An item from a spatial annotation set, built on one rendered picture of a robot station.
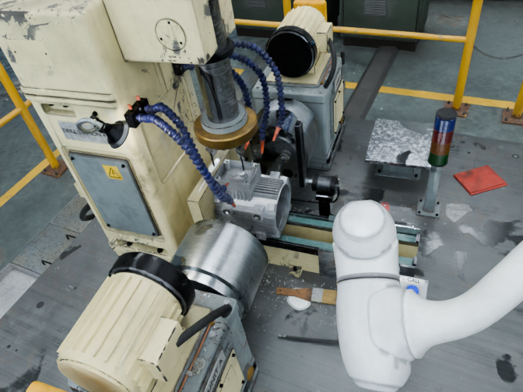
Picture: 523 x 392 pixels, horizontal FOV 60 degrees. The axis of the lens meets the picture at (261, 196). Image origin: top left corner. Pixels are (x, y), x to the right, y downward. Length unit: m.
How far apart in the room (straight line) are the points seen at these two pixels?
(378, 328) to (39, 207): 3.03
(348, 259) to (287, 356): 0.69
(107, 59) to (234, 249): 0.55
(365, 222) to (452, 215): 1.05
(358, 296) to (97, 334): 0.46
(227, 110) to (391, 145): 0.81
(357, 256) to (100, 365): 0.47
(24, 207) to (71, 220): 1.03
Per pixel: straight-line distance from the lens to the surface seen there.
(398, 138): 1.85
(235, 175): 1.39
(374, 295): 0.71
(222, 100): 1.19
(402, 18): 4.31
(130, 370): 0.86
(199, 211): 1.35
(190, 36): 1.05
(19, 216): 3.53
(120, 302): 0.90
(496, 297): 0.71
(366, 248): 0.71
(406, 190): 1.80
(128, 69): 1.20
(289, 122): 1.54
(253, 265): 1.20
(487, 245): 1.67
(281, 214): 1.51
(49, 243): 2.53
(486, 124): 3.59
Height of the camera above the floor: 2.04
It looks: 44 degrees down
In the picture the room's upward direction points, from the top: 10 degrees counter-clockwise
